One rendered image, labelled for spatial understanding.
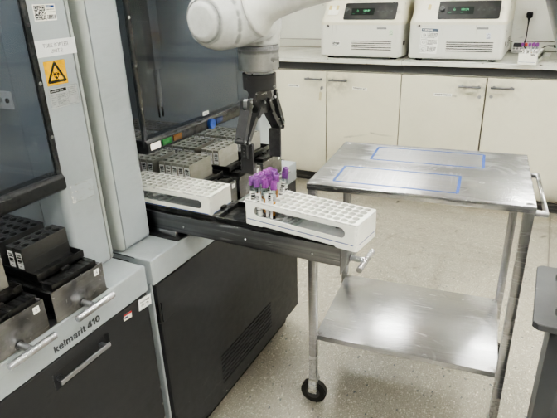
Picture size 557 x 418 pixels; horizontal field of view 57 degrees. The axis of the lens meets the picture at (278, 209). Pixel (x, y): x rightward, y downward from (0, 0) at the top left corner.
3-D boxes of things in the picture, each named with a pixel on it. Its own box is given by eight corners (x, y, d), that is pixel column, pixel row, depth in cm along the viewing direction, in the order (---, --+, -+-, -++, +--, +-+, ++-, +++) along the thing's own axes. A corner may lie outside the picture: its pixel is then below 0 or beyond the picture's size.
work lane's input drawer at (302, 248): (111, 225, 144) (106, 196, 140) (144, 207, 155) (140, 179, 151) (358, 279, 113) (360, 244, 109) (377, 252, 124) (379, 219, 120)
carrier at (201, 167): (207, 172, 157) (205, 153, 154) (213, 173, 156) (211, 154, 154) (185, 185, 147) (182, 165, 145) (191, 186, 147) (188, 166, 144)
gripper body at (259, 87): (264, 75, 107) (266, 119, 111) (283, 70, 114) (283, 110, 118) (234, 73, 110) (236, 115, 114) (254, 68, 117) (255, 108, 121)
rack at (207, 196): (122, 202, 141) (118, 181, 139) (146, 190, 149) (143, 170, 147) (211, 220, 128) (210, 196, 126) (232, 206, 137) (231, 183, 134)
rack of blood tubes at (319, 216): (244, 222, 123) (243, 198, 120) (268, 208, 130) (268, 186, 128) (356, 252, 107) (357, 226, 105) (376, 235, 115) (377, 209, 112)
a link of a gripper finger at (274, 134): (268, 128, 124) (269, 127, 125) (269, 156, 127) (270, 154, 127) (279, 129, 123) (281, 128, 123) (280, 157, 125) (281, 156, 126)
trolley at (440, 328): (300, 400, 179) (296, 182, 147) (335, 325, 218) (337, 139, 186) (506, 454, 156) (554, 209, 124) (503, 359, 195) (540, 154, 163)
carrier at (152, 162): (172, 167, 163) (170, 148, 160) (177, 167, 162) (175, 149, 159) (148, 178, 153) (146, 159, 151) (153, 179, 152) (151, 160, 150)
